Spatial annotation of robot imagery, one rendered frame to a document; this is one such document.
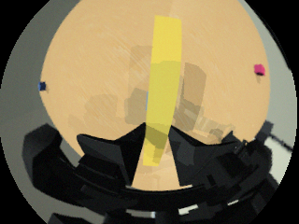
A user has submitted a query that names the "blue cube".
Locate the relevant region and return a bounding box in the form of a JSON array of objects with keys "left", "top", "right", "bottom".
[{"left": 37, "top": 81, "right": 46, "bottom": 92}]

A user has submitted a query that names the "yellow bar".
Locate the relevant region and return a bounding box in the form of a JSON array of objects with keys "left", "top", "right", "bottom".
[{"left": 143, "top": 15, "right": 182, "bottom": 167}]

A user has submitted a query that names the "pink rectangular bar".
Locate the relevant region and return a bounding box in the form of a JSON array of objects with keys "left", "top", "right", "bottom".
[{"left": 254, "top": 63, "right": 265, "bottom": 76}]

